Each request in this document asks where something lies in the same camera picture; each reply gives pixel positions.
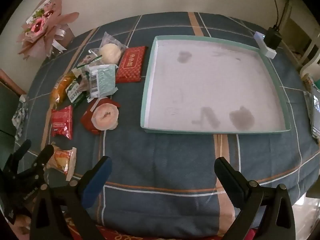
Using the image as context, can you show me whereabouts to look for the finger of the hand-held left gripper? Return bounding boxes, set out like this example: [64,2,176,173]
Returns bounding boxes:
[25,144,55,178]
[6,139,32,172]

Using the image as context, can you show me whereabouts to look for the orange bread packet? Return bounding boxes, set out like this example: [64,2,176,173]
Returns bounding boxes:
[50,72,77,105]

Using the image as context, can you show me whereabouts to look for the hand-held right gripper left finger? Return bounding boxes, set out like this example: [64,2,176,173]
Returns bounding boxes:
[29,156,113,240]

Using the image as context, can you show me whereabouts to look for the white power strip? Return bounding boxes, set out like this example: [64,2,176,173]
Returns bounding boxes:
[254,31,277,59]

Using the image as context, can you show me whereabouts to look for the clear green-edged pastry packet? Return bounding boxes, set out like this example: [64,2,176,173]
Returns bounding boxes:
[85,64,119,103]

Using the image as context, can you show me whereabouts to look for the brown box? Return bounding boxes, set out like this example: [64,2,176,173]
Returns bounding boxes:
[59,24,75,48]

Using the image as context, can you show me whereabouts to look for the red cake packet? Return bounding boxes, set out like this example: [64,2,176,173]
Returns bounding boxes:
[115,46,148,83]

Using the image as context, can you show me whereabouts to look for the black charger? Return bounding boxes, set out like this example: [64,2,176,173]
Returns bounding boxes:
[264,26,283,49]

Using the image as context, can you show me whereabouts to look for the pink flower bouquet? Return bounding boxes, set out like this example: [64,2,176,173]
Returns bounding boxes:
[16,0,80,60]

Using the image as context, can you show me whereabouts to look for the white orange-print packet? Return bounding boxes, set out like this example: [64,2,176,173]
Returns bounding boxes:
[82,52,100,65]

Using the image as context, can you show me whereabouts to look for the clear plastic box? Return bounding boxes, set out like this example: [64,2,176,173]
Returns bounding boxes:
[304,74,320,139]

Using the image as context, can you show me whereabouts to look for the teal shallow cardboard box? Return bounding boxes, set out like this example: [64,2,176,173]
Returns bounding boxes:
[140,35,292,133]

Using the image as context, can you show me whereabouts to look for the blue plaid cloth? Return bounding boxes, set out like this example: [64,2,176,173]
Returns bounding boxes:
[14,12,320,233]

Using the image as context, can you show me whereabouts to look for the red pink pastry packet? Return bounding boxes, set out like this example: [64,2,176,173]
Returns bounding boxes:
[80,97,120,135]

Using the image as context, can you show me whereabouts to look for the white chair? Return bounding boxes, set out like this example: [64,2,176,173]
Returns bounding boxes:
[287,2,320,73]

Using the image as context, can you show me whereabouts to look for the small red snack packet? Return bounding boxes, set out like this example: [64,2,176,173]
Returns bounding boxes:
[51,105,74,140]

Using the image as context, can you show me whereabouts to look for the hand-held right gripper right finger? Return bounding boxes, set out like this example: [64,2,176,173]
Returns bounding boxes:
[214,157,300,240]

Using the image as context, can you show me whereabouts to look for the clear white bun packet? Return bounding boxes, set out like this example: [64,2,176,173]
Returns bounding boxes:
[99,32,129,65]

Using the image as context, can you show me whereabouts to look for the green white cookie packet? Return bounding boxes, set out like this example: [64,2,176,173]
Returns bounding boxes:
[65,79,88,108]

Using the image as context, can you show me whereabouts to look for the black cable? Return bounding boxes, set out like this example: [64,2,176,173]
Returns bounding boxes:
[271,0,292,29]

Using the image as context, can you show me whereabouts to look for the crumpled silver foil packet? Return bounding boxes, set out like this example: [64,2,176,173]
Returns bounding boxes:
[12,94,30,140]

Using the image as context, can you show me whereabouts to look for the cream orange roll packet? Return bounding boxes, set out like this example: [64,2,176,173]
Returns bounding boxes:
[46,144,77,182]

